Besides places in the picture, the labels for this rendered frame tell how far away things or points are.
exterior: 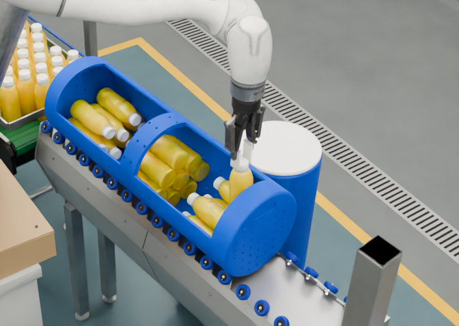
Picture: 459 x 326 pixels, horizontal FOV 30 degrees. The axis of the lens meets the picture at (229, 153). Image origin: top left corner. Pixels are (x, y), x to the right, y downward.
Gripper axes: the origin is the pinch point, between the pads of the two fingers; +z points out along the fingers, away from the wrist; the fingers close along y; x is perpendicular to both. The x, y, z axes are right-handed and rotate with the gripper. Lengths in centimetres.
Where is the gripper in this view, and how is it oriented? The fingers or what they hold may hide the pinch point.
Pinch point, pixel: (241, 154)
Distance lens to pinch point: 228.6
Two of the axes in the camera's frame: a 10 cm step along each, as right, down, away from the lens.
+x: -6.8, -5.0, 5.4
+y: 7.3, -4.0, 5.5
